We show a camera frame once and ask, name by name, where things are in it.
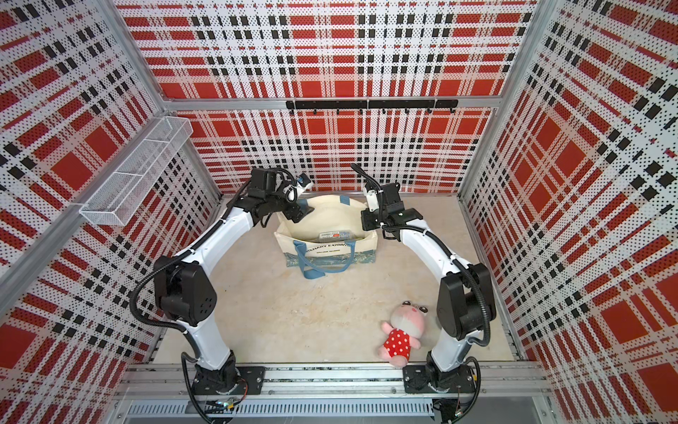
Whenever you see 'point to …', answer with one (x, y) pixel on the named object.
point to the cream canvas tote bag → (328, 240)
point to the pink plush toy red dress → (408, 325)
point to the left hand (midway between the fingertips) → (307, 196)
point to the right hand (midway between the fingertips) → (367, 214)
